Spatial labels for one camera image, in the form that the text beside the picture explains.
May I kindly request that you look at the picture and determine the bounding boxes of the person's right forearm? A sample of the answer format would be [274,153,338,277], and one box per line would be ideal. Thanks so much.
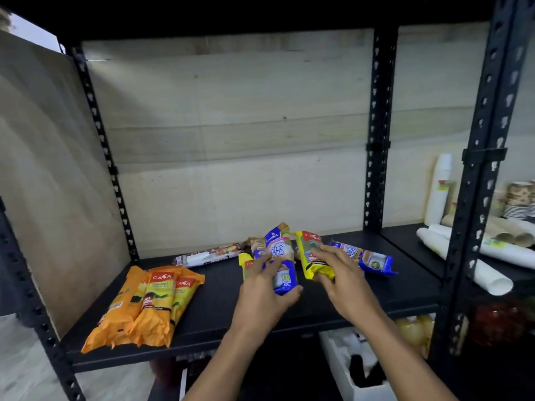
[363,311,459,401]

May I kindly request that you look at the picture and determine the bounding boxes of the upright white cup stack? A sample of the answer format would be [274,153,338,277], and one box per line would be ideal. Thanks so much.
[424,153,453,227]

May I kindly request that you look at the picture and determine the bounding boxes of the person's left forearm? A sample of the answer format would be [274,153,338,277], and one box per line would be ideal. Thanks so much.
[183,322,270,401]

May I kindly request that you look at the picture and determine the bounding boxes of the plywood side panel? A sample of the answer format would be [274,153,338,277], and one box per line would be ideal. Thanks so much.
[0,30,132,339]

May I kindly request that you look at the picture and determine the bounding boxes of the yellow bottles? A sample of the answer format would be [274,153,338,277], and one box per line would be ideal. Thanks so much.
[395,314,436,360]

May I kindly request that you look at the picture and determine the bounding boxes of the person's right hand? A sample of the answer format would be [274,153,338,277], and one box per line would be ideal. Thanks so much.
[311,245,379,327]

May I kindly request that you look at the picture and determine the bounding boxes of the long white cup stack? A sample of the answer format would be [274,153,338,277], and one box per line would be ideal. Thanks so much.
[428,224,535,270]
[416,227,514,296]

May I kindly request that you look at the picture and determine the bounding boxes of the brown paper cup stack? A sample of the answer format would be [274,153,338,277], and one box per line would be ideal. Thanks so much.
[441,214,535,248]

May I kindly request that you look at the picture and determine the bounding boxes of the long white brown biscuit packet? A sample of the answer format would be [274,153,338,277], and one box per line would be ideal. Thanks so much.
[173,243,244,268]

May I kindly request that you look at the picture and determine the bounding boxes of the white plastic bin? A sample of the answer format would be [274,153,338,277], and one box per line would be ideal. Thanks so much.
[319,328,398,401]

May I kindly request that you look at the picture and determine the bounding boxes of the patterned paper cup stack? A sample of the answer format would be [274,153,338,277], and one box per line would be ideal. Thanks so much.
[503,181,534,220]

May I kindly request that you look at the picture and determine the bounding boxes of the plain orange snack packet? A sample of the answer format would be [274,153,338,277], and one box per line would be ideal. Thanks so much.
[81,266,149,354]

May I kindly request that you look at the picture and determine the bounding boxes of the blue biscuit packet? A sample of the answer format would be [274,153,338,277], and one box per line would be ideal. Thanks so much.
[330,240,398,276]
[263,222,298,295]

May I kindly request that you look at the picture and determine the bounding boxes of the orange packet with red label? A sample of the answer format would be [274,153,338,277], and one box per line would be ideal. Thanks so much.
[125,269,181,348]
[166,270,206,335]

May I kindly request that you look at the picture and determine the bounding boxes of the person's left hand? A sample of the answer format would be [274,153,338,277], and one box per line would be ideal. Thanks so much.
[232,255,304,335]

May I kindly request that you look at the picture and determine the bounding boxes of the black metal shelving rack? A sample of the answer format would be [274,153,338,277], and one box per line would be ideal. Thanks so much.
[0,0,535,401]

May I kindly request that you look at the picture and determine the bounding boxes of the brown snack packet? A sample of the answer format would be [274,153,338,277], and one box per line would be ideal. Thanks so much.
[246,237,268,259]

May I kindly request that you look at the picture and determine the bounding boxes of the yellow packet with red label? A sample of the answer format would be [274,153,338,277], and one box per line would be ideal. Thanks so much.
[295,231,336,281]
[238,252,256,281]

